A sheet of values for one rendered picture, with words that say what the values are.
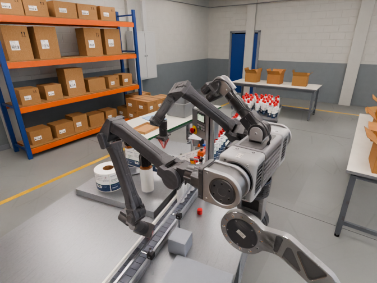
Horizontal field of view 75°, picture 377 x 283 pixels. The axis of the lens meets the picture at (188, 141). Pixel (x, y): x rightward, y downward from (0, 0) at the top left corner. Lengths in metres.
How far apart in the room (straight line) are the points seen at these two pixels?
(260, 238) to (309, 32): 8.18
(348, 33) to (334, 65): 0.89
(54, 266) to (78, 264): 0.12
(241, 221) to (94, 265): 0.80
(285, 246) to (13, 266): 1.31
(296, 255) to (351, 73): 7.90
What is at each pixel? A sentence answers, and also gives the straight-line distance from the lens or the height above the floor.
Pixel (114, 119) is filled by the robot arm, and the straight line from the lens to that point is 1.05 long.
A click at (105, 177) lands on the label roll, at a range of 1.82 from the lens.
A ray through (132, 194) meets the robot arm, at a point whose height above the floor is 1.25.
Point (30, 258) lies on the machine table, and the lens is 1.66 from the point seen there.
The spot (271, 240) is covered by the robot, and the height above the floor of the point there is 1.16.
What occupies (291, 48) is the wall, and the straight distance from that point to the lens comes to 9.04.
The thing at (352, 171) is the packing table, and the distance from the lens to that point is 2.66.
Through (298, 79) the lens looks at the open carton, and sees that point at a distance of 6.85.
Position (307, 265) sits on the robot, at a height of 1.11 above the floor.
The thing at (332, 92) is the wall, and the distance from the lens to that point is 8.94.
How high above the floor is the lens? 1.88
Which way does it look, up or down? 23 degrees down
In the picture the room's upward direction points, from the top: 1 degrees counter-clockwise
